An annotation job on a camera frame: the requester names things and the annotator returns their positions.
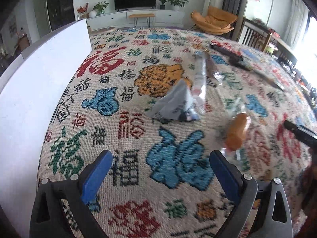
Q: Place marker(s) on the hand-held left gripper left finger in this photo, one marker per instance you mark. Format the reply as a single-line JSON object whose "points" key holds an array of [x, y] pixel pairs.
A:
{"points": [[97, 176]]}

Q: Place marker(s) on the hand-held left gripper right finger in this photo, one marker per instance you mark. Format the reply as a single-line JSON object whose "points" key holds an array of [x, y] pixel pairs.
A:
{"points": [[224, 176]]}

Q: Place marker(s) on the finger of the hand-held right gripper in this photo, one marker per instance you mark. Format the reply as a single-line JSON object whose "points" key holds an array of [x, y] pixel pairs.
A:
{"points": [[301, 132]]}

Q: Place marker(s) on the clear-wrapped orange sausage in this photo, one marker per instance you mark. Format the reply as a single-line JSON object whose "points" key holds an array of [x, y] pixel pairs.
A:
{"points": [[236, 131]]}

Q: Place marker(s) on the grey triangular snack packet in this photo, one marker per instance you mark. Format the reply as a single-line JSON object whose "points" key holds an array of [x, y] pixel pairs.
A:
{"points": [[171, 101]]}

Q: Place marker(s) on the clear long snack packet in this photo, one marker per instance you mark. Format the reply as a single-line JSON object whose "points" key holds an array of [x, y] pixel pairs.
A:
{"points": [[200, 79]]}

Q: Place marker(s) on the brown stick snack packet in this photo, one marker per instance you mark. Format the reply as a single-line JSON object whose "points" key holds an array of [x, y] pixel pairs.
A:
{"points": [[212, 67]]}

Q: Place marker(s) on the person's right forearm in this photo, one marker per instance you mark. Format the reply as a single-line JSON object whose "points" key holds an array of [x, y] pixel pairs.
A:
{"points": [[310, 191]]}

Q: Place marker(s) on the printed woven blanket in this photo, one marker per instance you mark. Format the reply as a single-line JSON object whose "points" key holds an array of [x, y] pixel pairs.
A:
{"points": [[138, 148]]}

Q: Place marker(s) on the wooden dining table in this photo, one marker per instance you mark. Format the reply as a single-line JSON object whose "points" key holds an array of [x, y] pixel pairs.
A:
{"points": [[283, 48]]}

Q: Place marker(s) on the small black snack packet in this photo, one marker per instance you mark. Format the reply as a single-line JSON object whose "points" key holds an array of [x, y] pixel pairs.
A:
{"points": [[235, 60]]}

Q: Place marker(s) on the dark wooden chair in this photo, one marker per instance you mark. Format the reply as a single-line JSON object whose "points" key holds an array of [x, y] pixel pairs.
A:
{"points": [[255, 36]]}

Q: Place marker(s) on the white sheer curtain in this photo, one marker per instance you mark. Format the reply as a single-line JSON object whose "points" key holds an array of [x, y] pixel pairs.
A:
{"points": [[296, 19]]}

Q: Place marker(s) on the black red-print snack packet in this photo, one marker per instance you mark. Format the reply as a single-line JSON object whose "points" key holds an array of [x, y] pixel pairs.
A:
{"points": [[223, 48]]}

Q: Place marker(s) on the orange lounge chair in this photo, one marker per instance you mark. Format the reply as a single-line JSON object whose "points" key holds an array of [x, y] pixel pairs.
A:
{"points": [[214, 19]]}

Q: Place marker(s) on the round white vase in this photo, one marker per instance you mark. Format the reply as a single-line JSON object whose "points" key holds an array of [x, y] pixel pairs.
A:
{"points": [[92, 14]]}

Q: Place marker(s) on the wooden stool with metal legs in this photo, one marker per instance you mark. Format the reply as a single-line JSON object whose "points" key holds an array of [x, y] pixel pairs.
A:
{"points": [[141, 15]]}

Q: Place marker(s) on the red flower arrangement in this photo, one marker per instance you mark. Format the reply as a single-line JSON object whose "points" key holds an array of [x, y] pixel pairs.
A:
{"points": [[82, 10]]}

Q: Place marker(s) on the green potted plant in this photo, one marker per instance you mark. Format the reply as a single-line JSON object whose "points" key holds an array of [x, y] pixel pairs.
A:
{"points": [[101, 7]]}

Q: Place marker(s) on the white television cabinet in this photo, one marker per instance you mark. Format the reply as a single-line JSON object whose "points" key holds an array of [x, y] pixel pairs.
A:
{"points": [[168, 16]]}

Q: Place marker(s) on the dark tall cabinet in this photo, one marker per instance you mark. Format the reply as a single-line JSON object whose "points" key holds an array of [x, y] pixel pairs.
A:
{"points": [[60, 3]]}

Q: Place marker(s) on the large leafy potted plant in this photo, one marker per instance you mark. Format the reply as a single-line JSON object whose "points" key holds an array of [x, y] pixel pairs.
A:
{"points": [[176, 1]]}

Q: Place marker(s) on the small dark-pot plant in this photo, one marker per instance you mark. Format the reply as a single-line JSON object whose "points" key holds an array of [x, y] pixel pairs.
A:
{"points": [[162, 4]]}

